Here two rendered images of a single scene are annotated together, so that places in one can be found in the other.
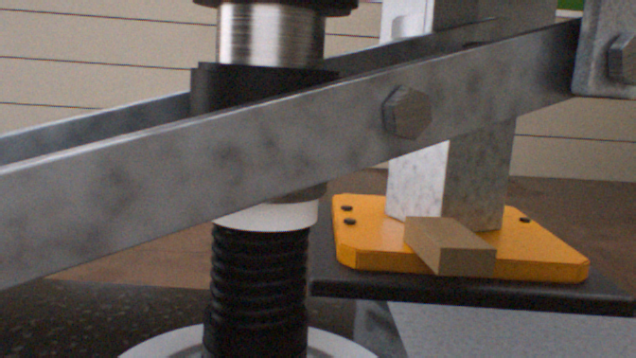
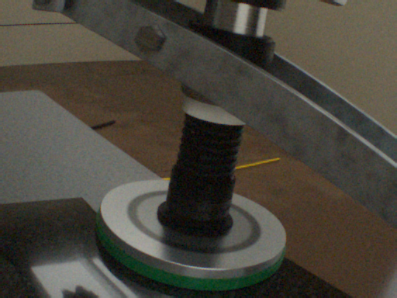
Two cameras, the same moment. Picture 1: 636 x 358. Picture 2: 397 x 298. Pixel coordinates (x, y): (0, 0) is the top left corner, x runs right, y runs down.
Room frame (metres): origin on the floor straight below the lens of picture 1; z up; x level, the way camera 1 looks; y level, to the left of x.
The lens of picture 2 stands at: (0.67, 0.44, 1.15)
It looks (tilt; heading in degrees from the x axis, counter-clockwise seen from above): 19 degrees down; 232
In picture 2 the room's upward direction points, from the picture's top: 11 degrees clockwise
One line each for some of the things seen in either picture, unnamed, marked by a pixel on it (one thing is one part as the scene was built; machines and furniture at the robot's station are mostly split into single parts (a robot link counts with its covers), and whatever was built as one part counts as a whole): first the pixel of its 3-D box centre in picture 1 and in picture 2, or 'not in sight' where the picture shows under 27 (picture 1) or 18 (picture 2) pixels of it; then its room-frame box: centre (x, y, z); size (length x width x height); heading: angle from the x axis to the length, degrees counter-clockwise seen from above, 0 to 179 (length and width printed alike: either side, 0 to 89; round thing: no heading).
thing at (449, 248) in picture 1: (446, 243); not in sight; (1.00, -0.25, 0.81); 0.20 x 0.10 x 0.05; 9
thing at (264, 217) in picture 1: (263, 187); (219, 97); (0.34, 0.03, 1.03); 0.07 x 0.07 x 0.04
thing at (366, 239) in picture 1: (440, 228); not in sight; (1.26, -0.29, 0.76); 0.49 x 0.49 x 0.05; 1
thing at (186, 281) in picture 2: not in sight; (193, 226); (0.34, 0.03, 0.88); 0.22 x 0.22 x 0.04
